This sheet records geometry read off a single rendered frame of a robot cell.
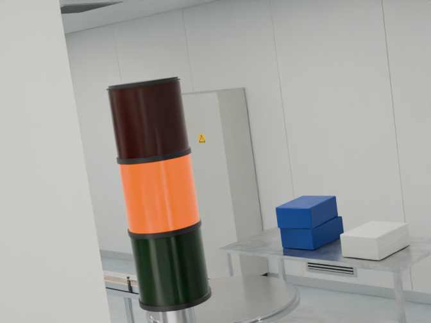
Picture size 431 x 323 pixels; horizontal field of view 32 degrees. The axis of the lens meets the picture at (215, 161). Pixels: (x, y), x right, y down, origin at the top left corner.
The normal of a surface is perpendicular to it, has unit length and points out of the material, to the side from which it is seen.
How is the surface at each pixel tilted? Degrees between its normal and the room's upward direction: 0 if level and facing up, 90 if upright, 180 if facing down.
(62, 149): 90
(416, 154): 90
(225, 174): 90
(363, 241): 90
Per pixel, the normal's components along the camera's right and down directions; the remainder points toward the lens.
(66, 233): 0.71, 0.00
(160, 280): -0.22, 0.16
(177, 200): 0.53, 0.04
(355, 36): -0.69, 0.19
